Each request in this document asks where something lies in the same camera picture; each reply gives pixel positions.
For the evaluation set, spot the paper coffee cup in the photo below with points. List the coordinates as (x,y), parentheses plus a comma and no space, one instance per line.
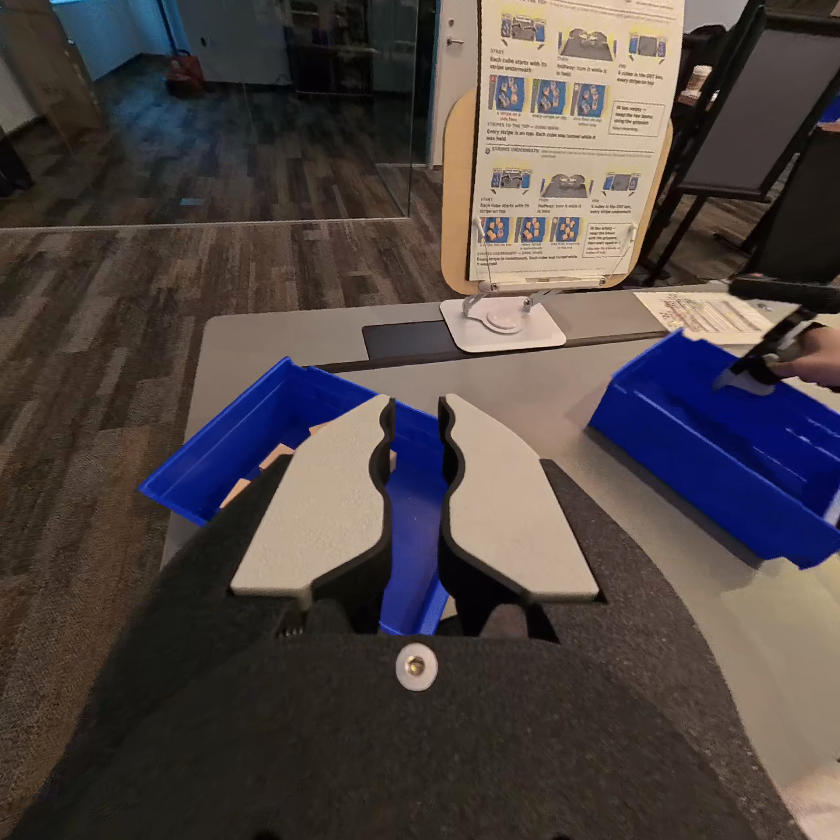
(699,82)

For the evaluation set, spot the wooden document stand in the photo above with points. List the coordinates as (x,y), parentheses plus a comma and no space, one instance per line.
(456,197)

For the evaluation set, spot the dark panel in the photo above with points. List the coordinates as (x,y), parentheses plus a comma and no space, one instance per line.
(807,216)

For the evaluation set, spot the black chair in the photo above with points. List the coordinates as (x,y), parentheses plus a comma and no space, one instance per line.
(748,111)

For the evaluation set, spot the printed paper sheet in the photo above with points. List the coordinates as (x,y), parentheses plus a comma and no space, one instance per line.
(709,315)

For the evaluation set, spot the printed instruction poster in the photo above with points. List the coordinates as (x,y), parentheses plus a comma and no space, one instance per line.
(564,131)

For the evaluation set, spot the glass partition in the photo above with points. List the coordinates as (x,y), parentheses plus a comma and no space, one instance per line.
(262,164)

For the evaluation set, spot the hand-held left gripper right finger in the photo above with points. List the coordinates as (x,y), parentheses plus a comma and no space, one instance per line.
(505,518)

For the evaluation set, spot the person's right hand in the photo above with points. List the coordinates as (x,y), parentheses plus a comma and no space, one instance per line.
(814,361)

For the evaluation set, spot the red bag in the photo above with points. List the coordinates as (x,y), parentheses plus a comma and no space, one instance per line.
(185,73)

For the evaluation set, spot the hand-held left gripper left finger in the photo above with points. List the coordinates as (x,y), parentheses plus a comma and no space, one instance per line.
(328,505)

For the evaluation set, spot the pile of wooden cubes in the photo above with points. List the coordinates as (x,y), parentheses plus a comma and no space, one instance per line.
(275,457)

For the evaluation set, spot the blue plastic bin with cubes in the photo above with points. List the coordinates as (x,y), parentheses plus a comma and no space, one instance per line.
(420,505)

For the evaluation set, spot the white door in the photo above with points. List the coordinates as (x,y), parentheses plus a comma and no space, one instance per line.
(456,72)

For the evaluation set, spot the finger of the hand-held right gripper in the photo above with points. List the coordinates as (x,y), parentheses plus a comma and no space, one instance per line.
(741,385)

